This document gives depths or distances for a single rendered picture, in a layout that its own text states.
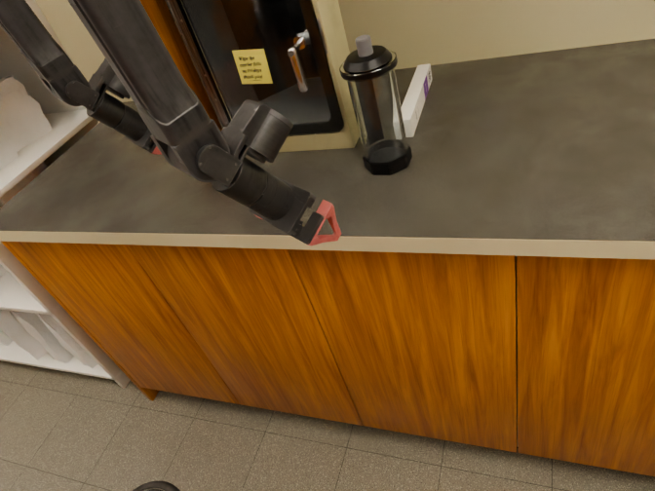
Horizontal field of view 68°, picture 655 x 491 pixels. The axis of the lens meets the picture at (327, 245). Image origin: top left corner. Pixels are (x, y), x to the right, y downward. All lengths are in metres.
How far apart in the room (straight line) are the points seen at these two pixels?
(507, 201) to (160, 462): 1.52
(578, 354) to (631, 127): 0.45
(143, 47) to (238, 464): 1.50
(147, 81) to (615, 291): 0.81
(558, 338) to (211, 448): 1.26
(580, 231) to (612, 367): 0.39
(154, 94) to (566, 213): 0.66
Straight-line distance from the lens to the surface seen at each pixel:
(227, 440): 1.89
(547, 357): 1.15
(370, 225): 0.92
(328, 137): 1.16
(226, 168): 0.61
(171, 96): 0.57
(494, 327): 1.08
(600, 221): 0.89
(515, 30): 1.45
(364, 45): 0.95
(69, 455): 2.24
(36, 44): 1.04
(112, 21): 0.55
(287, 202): 0.69
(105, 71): 1.09
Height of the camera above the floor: 1.52
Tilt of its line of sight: 40 degrees down
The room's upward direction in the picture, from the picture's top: 19 degrees counter-clockwise
